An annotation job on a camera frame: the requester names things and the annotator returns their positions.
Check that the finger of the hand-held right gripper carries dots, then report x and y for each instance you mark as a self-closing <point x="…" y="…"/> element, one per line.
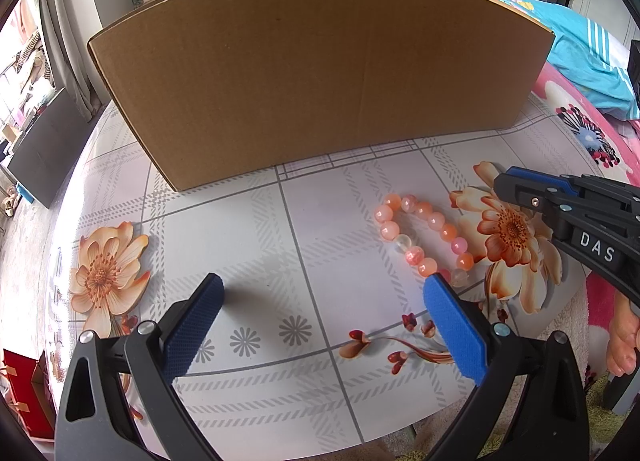
<point x="525" y="193"/>
<point x="600" y="198"/>

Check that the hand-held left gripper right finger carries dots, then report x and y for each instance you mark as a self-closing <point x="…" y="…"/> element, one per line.
<point x="455" y="328"/>

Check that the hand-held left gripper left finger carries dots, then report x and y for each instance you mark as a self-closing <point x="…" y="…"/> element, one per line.
<point x="195" y="328"/>

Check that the brown cardboard box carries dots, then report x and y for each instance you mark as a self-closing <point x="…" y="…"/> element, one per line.
<point x="320" y="81"/>

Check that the person's right hand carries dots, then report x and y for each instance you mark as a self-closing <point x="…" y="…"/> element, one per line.
<point x="622" y="336"/>

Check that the pink floral blanket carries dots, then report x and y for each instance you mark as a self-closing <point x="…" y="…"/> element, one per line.
<point x="555" y="91"/>

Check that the floral checked tablecloth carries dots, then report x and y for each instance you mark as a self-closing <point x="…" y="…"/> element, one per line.
<point x="300" y="251"/>

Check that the green fluffy cloth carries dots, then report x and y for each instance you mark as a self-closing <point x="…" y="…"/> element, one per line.
<point x="597" y="391"/>

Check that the cyan blanket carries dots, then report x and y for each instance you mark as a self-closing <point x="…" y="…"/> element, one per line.
<point x="590" y="51"/>

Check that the red gift bag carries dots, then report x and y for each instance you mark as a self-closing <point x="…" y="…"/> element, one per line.
<point x="20" y="376"/>

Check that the grey curtain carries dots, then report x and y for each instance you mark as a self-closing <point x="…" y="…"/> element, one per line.
<point x="65" y="41"/>

